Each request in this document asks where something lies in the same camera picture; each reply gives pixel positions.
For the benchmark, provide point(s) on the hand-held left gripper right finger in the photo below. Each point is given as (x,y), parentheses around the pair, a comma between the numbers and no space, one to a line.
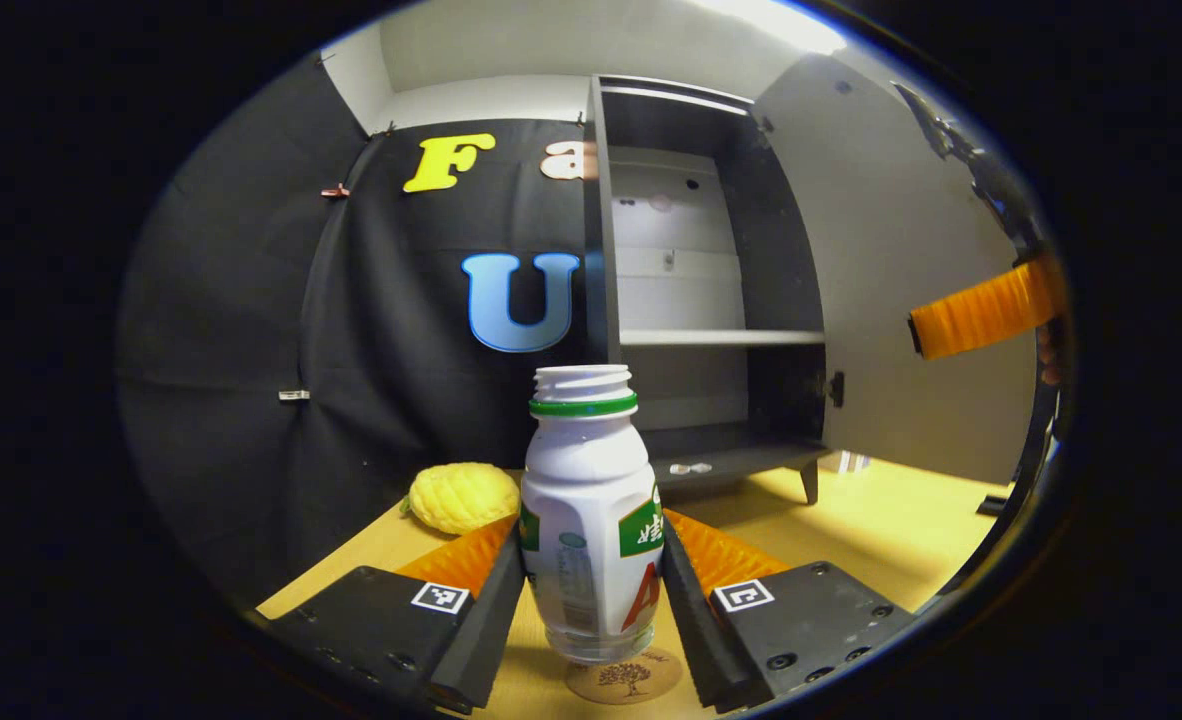
(696,620)

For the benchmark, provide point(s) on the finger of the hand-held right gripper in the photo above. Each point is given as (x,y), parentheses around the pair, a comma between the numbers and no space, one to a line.
(981,310)

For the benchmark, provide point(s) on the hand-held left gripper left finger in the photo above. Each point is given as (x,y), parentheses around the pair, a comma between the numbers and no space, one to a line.
(481,630)

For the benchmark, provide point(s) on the round brown coaster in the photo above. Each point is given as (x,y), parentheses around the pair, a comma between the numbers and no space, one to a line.
(626,685)

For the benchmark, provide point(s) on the grey cabinet door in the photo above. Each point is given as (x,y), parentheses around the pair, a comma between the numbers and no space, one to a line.
(871,300)

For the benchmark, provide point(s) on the white plastic bottle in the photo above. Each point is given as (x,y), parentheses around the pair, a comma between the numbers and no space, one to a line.
(591,500)

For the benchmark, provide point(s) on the dark grey cabinet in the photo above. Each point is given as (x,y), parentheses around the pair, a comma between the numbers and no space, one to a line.
(781,260)

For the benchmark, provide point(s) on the white cabinet shelf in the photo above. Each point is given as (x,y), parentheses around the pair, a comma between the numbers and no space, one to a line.
(721,338)

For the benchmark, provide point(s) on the yellow pineapple toy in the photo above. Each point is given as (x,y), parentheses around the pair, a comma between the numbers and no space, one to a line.
(461,495)

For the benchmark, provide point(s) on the white clip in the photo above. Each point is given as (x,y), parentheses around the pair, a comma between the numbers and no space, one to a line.
(294,395)

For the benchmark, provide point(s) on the black backdrop cloth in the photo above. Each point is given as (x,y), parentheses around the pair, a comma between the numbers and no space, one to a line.
(401,330)

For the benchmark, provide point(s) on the red clip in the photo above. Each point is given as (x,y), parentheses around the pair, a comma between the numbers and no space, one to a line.
(334,190)

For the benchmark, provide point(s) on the small black bracket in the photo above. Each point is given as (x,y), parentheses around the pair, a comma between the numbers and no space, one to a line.
(993,505)

